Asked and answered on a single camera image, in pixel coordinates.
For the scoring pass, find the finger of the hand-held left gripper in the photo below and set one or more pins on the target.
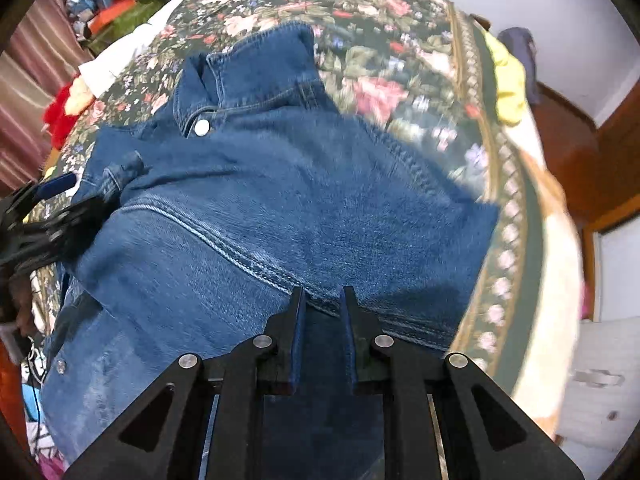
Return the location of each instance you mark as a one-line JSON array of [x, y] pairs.
[[55, 186], [75, 225]]

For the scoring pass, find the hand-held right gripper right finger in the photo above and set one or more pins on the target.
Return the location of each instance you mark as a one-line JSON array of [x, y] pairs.
[[348, 332]]

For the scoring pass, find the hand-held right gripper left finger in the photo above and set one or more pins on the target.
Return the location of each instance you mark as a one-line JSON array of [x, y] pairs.
[[298, 332]]

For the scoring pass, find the blue denim jeans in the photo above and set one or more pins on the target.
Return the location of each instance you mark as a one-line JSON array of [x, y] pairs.
[[280, 200]]

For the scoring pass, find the red plush toy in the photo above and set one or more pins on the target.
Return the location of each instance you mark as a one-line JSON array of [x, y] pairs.
[[62, 115]]

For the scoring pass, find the striped brown curtain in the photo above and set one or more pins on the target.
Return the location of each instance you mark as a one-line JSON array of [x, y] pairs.
[[25, 90]]

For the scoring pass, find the white cloth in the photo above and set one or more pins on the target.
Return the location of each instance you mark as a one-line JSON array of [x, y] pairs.
[[115, 62]]

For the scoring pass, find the orange box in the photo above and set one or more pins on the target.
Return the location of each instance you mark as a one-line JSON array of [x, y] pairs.
[[112, 15]]

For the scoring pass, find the cream bed mattress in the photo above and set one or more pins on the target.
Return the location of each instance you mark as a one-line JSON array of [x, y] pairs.
[[552, 285]]

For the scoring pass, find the white drawer cabinet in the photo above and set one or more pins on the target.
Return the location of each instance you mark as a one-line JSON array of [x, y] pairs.
[[605, 385]]

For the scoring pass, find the floral blanket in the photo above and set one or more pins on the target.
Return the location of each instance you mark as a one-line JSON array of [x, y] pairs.
[[380, 50]]

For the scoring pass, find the yellow cloth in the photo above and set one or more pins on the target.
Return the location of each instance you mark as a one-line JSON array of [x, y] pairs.
[[507, 85]]

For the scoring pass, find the wooden wardrobe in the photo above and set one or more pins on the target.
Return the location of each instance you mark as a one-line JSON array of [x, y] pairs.
[[615, 160]]

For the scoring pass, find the grey-blue garment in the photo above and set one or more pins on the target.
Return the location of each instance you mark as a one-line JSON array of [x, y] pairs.
[[520, 55]]

